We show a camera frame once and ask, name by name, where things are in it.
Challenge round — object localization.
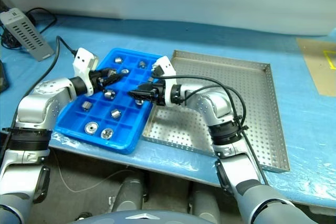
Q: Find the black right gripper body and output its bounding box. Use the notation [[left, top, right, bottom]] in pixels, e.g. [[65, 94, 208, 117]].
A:
[[149, 81, 167, 105]]

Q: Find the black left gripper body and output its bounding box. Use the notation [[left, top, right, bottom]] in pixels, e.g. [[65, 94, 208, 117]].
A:
[[89, 68, 111, 91]]

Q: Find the blue compartment tray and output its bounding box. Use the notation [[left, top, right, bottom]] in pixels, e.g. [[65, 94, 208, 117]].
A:
[[54, 47, 164, 156]]

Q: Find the grey vented power supply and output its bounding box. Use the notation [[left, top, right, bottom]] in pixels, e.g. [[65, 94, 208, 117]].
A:
[[0, 7, 55, 62]]

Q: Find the perforated metal tray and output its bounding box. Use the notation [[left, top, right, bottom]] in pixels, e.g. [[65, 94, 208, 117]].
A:
[[141, 49, 291, 174]]

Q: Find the black device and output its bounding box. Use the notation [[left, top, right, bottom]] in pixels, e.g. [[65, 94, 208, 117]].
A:
[[0, 60, 10, 94]]

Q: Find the dark grey rounded shape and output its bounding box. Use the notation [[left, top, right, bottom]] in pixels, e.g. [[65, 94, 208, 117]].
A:
[[188, 182, 222, 218], [110, 175, 145, 213]]

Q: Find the grey robot torso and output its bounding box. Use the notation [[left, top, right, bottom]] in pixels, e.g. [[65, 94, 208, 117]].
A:
[[67, 209, 226, 224]]

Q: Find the brown cardboard sheet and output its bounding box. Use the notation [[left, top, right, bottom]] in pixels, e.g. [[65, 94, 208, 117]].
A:
[[296, 37, 336, 98]]

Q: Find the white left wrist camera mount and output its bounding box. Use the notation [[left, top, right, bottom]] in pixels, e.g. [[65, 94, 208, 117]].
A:
[[72, 47, 100, 97]]

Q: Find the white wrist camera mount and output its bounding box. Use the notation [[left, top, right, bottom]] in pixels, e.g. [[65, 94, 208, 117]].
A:
[[72, 47, 100, 97], [150, 56, 176, 108]]

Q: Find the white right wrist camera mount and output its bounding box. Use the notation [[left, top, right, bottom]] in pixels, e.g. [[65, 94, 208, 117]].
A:
[[150, 56, 176, 108]]

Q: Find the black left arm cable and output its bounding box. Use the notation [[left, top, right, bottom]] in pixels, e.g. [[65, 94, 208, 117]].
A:
[[0, 36, 78, 162]]

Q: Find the black looped power cable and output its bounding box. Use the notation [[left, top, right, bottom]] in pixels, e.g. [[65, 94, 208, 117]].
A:
[[26, 7, 58, 35]]

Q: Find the thin white wire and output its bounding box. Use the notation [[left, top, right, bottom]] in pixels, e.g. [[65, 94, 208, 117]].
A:
[[54, 146, 137, 193]]

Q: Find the black cable bundle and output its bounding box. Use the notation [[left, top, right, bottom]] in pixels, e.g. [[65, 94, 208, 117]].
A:
[[0, 26, 26, 50]]

